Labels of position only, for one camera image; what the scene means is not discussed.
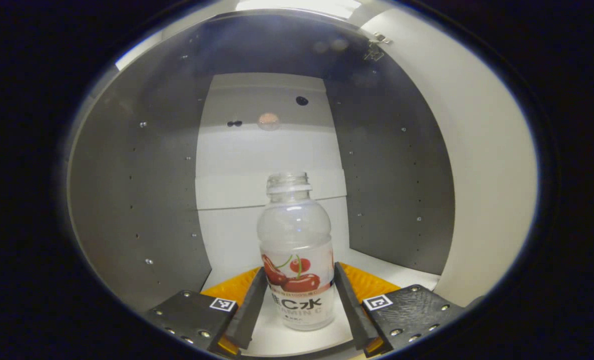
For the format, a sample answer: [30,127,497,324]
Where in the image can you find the dark grey cabinet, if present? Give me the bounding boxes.
[67,12,455,358]

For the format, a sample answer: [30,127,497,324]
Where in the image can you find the large ceiling light panel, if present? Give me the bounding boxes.
[235,0,362,19]

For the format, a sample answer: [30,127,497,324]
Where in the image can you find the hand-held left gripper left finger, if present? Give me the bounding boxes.
[144,266,268,359]

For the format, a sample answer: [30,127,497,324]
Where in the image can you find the clear plastic bottle cherry label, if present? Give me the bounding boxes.
[257,171,336,332]

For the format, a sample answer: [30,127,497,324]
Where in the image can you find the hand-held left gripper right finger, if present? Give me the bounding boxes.
[334,261,467,358]

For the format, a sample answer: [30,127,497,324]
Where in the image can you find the metal door hinge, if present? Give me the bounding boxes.
[363,32,392,62]

